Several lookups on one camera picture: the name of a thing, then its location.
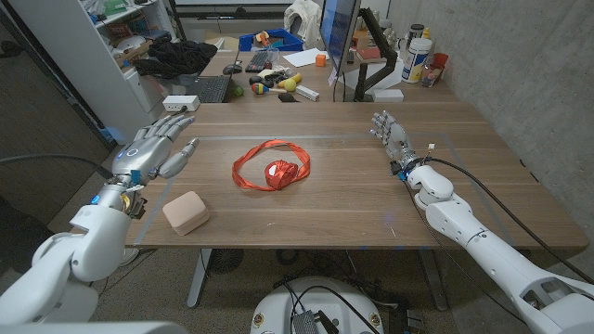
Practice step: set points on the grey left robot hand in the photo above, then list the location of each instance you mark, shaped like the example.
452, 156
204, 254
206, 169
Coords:
144, 155

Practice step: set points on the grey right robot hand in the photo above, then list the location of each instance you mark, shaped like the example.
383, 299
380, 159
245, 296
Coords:
396, 139

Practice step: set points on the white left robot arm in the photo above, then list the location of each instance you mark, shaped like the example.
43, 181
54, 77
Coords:
69, 260

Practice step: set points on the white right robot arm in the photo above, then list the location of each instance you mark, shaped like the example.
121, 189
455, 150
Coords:
478, 241

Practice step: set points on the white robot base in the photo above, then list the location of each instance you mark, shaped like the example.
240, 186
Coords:
278, 306

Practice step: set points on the white flat box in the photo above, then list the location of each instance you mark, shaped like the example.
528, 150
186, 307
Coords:
387, 95

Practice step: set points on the small white oblong box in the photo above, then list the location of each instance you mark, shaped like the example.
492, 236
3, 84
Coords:
307, 93

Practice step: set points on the orange ribbon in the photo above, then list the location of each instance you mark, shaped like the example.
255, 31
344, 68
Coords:
280, 174

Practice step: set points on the white power strip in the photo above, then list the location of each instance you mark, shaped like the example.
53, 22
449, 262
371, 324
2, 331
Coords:
181, 103

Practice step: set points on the clear glass jar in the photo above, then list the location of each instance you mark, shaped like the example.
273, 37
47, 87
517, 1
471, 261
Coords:
430, 75

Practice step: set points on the white wipes canister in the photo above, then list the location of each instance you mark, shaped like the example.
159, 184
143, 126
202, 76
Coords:
415, 60

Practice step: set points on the red book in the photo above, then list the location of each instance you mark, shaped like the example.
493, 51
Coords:
369, 53

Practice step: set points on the red cup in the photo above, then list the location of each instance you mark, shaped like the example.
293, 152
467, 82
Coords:
441, 60

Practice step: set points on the black laptop keyboard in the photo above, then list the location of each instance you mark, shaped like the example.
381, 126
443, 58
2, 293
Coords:
209, 88

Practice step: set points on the white shelf unit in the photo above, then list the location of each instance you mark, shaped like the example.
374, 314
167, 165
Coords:
93, 69

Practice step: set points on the black clothing pile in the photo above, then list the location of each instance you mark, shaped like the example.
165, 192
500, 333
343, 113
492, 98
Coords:
178, 58

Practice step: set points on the dark lidded bottle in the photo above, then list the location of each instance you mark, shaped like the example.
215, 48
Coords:
416, 31

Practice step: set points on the orange cube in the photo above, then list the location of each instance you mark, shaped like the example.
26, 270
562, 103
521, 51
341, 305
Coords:
320, 60

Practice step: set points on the green ball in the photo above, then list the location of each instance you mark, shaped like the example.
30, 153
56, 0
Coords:
238, 91

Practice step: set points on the black flat object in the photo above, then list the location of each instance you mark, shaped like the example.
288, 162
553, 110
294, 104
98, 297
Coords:
287, 97

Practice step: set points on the yellow toy lemon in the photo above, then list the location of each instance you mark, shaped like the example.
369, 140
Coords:
290, 85

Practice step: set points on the computer monitor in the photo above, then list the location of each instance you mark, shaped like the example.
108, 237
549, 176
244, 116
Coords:
339, 32

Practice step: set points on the black computer mouse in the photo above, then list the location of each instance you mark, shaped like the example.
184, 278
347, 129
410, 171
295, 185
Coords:
232, 68

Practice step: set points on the white paper sheet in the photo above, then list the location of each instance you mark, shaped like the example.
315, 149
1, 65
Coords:
301, 58

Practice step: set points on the grey table leg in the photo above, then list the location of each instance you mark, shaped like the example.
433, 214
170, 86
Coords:
434, 280
198, 278

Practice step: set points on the colourful toy maraca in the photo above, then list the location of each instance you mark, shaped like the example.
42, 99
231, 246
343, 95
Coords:
261, 88

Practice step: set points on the blue plastic bin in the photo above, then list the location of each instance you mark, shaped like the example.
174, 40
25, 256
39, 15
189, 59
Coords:
290, 44

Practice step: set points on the clear drinking glass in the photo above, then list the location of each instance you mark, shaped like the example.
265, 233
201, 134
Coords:
273, 56

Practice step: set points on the white jacket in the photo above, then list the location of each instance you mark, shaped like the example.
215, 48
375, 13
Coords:
304, 18

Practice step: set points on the white robot torso edge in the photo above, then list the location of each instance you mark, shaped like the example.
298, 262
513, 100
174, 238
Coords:
93, 328

